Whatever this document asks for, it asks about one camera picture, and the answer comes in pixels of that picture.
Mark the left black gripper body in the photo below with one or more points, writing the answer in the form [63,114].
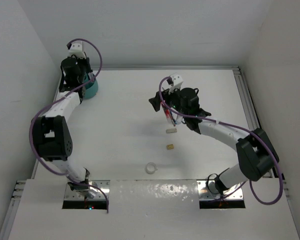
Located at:
[84,66]

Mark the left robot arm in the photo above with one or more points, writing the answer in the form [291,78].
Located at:
[50,134]

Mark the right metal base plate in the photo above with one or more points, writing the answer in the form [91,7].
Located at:
[207,192]

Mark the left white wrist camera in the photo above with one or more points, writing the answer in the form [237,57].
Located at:
[76,49]

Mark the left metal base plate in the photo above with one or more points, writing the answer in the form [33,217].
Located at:
[91,191]

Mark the tan pencil sharpener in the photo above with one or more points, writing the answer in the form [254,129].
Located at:
[170,147]

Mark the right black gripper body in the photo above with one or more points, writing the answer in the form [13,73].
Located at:
[173,99]

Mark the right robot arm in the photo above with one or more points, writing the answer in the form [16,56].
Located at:
[255,152]

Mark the aluminium table frame rail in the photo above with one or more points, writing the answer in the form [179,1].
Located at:
[171,67]

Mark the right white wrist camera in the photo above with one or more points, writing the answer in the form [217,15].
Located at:
[175,82]

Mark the white eraser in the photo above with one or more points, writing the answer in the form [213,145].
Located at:
[171,130]

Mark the metal base plate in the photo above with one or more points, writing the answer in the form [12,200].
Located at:
[207,192]
[91,191]

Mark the clear tape roll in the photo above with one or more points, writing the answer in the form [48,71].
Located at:
[151,168]

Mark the glue bottle blue cap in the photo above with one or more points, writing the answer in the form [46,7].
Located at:
[180,121]

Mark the teal divided pen holder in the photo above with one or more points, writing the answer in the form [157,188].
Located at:
[91,86]

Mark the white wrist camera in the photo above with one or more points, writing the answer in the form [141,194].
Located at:
[76,49]
[175,82]

